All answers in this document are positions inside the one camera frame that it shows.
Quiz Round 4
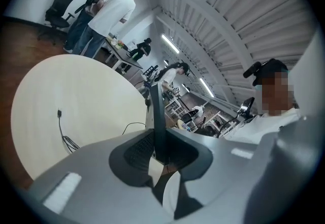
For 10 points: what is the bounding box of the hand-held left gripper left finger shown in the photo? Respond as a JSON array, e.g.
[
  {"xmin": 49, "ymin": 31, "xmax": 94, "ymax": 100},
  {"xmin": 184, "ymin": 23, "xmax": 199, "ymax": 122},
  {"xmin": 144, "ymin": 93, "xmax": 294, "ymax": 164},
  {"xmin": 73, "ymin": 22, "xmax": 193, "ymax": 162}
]
[{"xmin": 28, "ymin": 129, "xmax": 176, "ymax": 224}]

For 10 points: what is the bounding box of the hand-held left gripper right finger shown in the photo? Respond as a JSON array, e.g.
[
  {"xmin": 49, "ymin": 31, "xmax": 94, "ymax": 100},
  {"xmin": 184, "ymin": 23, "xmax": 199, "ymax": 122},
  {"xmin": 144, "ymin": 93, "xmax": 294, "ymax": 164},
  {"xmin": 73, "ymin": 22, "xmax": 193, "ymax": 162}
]
[{"xmin": 166, "ymin": 116, "xmax": 322, "ymax": 224}]

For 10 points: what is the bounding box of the black keyboard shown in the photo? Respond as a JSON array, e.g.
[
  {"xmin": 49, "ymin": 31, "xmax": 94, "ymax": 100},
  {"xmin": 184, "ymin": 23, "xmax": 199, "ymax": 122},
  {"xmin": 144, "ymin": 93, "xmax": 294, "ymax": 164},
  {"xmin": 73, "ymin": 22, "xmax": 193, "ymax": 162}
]
[{"xmin": 123, "ymin": 130, "xmax": 156, "ymax": 169}]

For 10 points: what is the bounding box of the person's white shirt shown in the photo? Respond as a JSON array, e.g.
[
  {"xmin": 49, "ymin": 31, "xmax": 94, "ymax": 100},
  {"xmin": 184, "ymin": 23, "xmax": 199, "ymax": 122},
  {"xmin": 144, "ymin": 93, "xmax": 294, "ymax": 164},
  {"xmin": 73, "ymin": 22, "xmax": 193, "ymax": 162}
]
[{"xmin": 223, "ymin": 108, "xmax": 307, "ymax": 144}]

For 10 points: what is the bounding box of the black stand-mounted device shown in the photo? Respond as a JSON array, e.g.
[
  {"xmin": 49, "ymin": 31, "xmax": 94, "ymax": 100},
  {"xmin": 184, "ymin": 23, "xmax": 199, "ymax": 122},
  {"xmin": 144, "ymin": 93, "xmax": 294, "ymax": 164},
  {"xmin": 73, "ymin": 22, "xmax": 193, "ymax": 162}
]
[{"xmin": 217, "ymin": 97, "xmax": 256, "ymax": 139}]

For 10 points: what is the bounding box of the white shelf rack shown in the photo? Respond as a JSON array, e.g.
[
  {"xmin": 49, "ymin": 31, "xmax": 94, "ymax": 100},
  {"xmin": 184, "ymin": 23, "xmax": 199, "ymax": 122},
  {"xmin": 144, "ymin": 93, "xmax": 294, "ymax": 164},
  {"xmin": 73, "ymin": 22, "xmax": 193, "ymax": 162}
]
[{"xmin": 164, "ymin": 95, "xmax": 188, "ymax": 118}]

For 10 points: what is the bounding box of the long ceiling tube light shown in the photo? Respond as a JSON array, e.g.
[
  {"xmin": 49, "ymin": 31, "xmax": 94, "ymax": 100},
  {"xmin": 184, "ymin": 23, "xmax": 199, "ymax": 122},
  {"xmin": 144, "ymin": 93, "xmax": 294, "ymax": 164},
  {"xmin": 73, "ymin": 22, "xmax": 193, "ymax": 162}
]
[
  {"xmin": 160, "ymin": 34, "xmax": 180, "ymax": 54},
  {"xmin": 199, "ymin": 77, "xmax": 214, "ymax": 98}
]

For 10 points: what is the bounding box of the dark flat monitor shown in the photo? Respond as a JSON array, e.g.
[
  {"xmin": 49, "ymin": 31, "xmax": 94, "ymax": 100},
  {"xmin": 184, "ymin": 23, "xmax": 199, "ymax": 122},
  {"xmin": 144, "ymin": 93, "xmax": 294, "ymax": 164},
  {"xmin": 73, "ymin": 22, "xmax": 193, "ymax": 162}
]
[{"xmin": 148, "ymin": 82, "xmax": 168, "ymax": 163}]

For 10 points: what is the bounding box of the person's head with black cap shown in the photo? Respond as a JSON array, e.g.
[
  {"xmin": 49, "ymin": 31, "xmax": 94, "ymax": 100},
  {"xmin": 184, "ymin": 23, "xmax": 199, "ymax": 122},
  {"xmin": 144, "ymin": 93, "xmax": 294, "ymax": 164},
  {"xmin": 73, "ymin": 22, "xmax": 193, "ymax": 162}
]
[{"xmin": 251, "ymin": 58, "xmax": 298, "ymax": 117}]

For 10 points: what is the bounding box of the dark table with white legs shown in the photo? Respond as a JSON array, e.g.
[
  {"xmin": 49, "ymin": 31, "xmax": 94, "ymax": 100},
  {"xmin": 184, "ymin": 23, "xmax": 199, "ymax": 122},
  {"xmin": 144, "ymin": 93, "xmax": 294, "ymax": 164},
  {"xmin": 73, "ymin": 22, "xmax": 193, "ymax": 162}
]
[{"xmin": 101, "ymin": 35, "xmax": 144, "ymax": 74}]

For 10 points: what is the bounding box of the black office chair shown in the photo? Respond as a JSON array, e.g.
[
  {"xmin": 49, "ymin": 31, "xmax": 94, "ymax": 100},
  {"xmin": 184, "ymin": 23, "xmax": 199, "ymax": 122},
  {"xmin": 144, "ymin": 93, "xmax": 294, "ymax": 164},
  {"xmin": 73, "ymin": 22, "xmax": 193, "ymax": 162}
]
[{"xmin": 37, "ymin": 0, "xmax": 79, "ymax": 45}]

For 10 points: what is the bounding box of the black cable with plug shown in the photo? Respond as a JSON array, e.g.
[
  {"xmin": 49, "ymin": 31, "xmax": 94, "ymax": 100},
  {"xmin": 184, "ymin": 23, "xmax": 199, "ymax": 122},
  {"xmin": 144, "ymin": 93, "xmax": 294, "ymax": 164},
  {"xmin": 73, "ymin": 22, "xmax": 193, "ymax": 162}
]
[{"xmin": 56, "ymin": 109, "xmax": 80, "ymax": 154}]

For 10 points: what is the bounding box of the thin black cable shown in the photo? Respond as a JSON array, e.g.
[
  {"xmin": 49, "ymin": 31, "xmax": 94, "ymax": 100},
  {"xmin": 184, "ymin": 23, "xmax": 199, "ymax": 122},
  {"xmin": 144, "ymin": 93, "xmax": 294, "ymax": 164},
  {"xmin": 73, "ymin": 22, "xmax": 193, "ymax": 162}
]
[{"xmin": 122, "ymin": 121, "xmax": 147, "ymax": 135}]

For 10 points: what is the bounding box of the black head-mounted camera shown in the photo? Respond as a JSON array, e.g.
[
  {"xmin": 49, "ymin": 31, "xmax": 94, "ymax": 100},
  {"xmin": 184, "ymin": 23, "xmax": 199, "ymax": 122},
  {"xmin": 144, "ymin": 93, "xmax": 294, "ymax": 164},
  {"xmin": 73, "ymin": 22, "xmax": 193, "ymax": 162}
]
[{"xmin": 242, "ymin": 61, "xmax": 263, "ymax": 79}]

